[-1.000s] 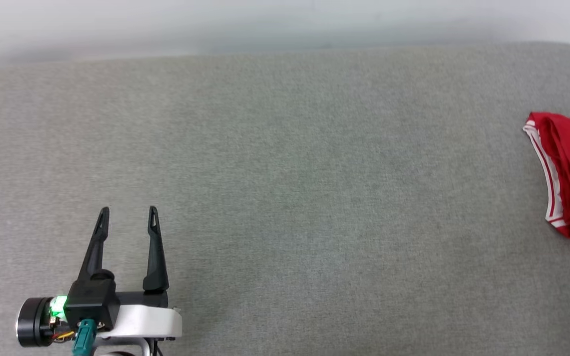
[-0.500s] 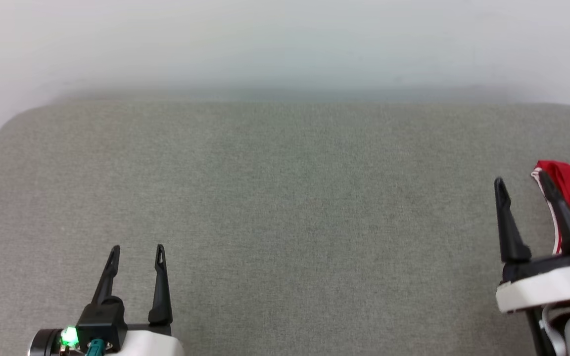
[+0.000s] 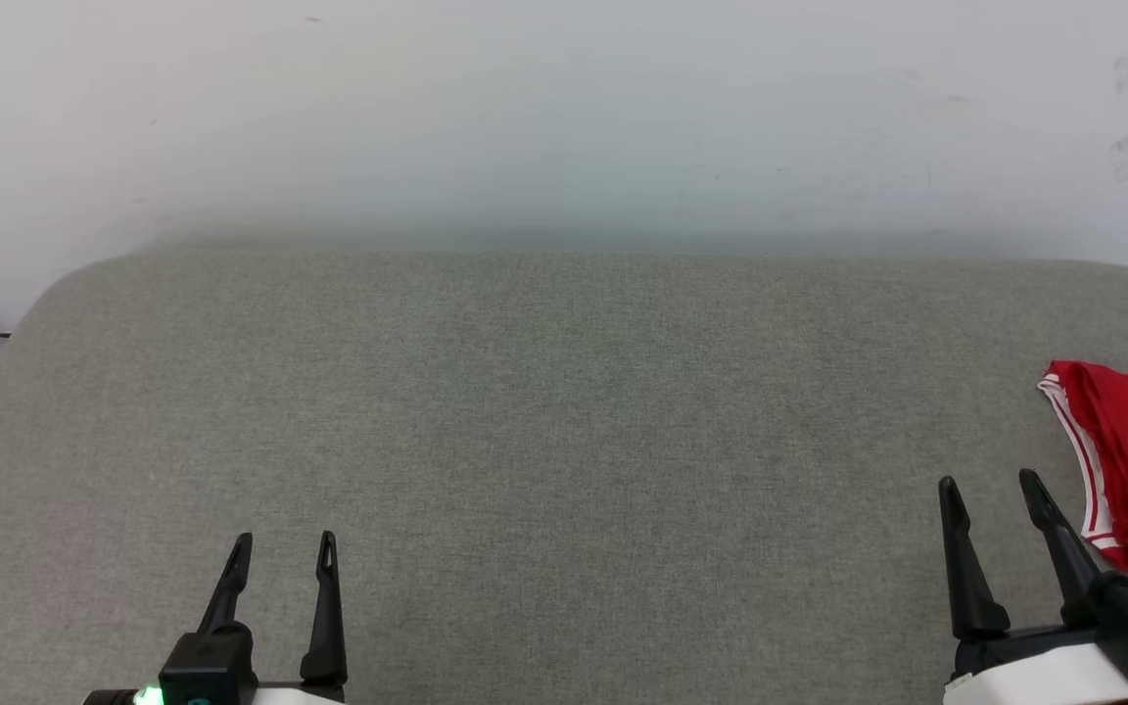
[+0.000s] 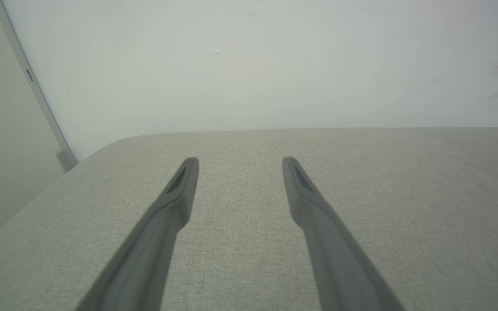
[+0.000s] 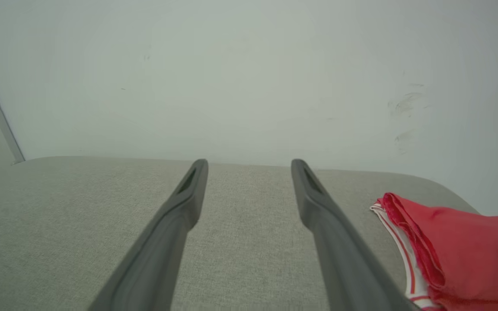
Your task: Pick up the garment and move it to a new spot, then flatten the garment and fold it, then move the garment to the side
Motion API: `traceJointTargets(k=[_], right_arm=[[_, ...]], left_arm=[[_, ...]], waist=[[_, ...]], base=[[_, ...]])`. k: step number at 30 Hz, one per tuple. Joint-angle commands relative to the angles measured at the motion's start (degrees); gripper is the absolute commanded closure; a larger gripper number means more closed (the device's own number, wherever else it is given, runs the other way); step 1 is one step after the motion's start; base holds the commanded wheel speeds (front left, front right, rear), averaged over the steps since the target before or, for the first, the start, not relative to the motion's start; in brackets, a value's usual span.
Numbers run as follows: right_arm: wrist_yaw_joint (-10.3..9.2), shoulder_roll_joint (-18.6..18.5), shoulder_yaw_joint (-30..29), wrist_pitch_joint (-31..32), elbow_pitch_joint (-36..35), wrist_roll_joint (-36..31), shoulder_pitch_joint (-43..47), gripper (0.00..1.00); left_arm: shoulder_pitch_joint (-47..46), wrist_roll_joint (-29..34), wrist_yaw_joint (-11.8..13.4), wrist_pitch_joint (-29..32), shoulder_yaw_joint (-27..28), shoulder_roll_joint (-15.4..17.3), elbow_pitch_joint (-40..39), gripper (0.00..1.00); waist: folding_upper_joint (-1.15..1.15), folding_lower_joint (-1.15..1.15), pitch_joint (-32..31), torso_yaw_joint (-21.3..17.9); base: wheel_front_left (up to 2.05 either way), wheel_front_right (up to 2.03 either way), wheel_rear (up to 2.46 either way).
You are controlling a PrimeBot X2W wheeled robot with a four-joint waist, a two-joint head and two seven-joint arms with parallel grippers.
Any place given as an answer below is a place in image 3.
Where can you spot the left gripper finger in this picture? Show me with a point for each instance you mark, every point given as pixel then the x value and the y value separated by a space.
pixel 329 627
pixel 229 587

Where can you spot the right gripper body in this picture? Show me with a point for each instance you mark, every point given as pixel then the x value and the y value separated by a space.
pixel 1034 676

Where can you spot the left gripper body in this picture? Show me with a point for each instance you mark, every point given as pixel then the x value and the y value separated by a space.
pixel 300 695

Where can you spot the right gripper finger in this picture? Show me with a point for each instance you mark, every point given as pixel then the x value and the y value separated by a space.
pixel 973 587
pixel 1063 558

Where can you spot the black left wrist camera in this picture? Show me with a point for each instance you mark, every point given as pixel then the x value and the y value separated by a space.
pixel 207 666

